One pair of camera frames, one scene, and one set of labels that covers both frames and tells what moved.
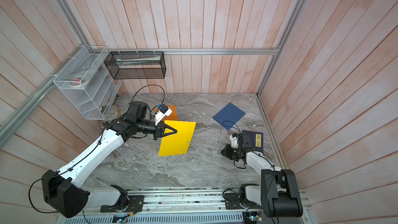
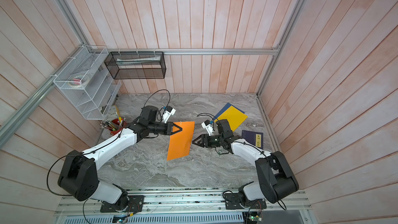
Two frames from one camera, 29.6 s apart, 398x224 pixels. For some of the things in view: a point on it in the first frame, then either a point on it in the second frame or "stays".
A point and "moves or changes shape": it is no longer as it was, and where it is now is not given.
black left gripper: x=160 y=130 stays
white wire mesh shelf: x=85 y=80 stays
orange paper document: x=172 y=116 moves or changes shape
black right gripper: x=227 y=153 → x=203 y=144
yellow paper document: x=178 y=142 → x=236 y=117
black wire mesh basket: x=136 y=65 stays
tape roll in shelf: x=78 y=80 stays
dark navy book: x=253 y=139 stays
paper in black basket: x=126 y=61 stays
